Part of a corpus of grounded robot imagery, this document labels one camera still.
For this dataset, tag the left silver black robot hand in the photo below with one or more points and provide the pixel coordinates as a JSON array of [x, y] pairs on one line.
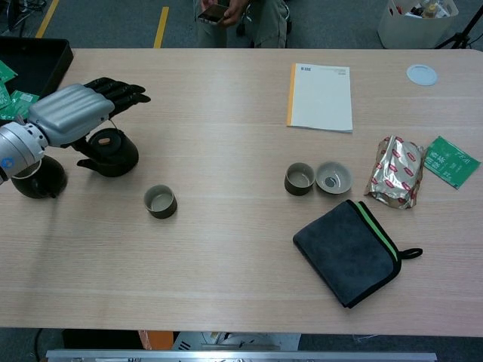
[[71, 111]]

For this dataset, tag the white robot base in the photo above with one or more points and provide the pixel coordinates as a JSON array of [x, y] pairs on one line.
[[234, 339]]

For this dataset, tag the olive teacup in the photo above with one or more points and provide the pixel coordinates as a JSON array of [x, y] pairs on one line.
[[160, 203]]

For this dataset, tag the empty dark teacup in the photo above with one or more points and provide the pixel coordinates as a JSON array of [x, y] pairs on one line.
[[299, 179]]

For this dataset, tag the green packet with white label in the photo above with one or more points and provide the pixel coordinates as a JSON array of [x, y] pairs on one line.
[[23, 105]]

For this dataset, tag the black rectangular tray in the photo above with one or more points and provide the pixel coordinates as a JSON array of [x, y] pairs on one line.
[[37, 64]]

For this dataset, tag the dark pitcher with grey inside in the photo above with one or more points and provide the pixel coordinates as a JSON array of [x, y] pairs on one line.
[[41, 181]]

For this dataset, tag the smartphone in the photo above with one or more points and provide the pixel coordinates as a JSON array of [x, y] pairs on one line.
[[212, 13]]

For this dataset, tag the seated person khaki trousers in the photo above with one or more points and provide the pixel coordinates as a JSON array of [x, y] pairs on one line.
[[268, 22]]

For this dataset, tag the orange base cover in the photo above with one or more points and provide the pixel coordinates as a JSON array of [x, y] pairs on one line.
[[158, 339]]

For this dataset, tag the white notebook with yellow spine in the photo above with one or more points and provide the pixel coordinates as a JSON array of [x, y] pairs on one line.
[[320, 98]]

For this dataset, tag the grey cloth with green stripe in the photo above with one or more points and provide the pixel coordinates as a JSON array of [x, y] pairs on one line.
[[347, 252]]

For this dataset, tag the silver foil pack red labels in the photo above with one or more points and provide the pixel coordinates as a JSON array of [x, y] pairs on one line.
[[394, 173]]

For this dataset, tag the white storage box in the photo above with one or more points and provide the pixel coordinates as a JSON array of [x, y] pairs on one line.
[[415, 30]]

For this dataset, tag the green tea packet white print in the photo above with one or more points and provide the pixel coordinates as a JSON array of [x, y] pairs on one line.
[[451, 162]]

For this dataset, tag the black tripod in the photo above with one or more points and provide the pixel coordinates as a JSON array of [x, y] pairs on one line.
[[458, 37]]

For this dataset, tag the aluminium profile rail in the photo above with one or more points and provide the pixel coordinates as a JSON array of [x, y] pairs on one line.
[[241, 356]]

